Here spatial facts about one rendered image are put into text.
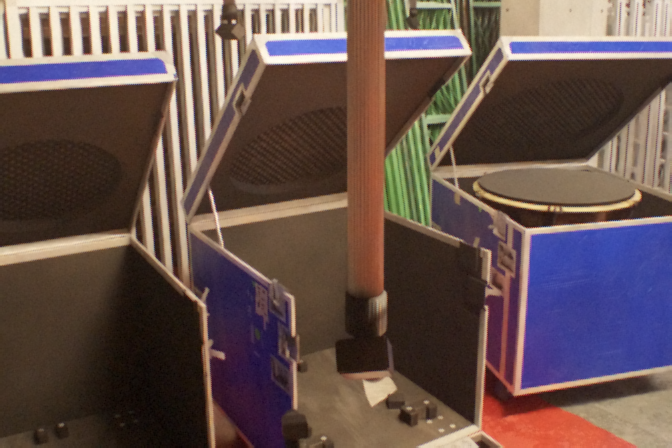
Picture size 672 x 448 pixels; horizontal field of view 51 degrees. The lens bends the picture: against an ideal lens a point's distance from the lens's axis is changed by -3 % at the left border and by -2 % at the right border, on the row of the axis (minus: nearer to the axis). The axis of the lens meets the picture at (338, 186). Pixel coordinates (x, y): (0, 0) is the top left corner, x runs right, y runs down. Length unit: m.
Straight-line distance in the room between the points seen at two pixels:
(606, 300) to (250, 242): 1.67
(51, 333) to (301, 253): 1.20
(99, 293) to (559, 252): 1.99
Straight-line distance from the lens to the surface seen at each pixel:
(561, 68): 3.55
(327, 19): 4.59
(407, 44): 2.68
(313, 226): 3.52
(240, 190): 3.18
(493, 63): 3.39
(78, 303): 3.18
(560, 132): 4.32
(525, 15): 4.57
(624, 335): 3.65
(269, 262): 3.45
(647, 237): 3.53
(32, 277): 3.11
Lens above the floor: 1.86
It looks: 14 degrees down
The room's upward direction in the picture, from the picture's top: straight up
